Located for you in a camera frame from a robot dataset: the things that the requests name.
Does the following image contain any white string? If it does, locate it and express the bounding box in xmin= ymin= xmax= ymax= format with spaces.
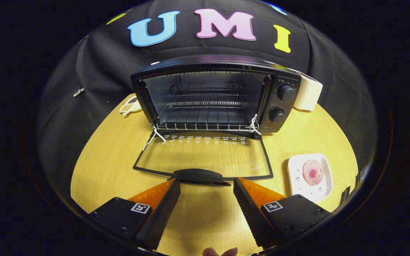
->
xmin=249 ymin=114 xmax=262 ymax=135
xmin=142 ymin=126 xmax=167 ymax=151

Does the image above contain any round pink food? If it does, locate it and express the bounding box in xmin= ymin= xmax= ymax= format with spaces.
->
xmin=302 ymin=160 xmax=325 ymax=186

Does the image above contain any white square plate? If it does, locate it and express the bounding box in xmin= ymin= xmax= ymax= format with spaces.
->
xmin=287 ymin=153 xmax=333 ymax=203

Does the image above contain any black toaster oven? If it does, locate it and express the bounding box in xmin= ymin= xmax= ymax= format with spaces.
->
xmin=131 ymin=54 xmax=302 ymax=187

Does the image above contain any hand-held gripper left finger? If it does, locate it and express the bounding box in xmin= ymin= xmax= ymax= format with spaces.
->
xmin=88 ymin=178 xmax=181 ymax=251

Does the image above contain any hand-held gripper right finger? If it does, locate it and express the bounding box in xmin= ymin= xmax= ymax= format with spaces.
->
xmin=233 ymin=177 xmax=330 ymax=249

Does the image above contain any metal wire oven rack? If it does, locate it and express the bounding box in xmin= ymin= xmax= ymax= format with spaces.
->
xmin=154 ymin=84 xmax=259 ymax=133

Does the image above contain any white boxy appliance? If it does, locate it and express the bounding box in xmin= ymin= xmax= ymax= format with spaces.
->
xmin=293 ymin=73 xmax=323 ymax=112

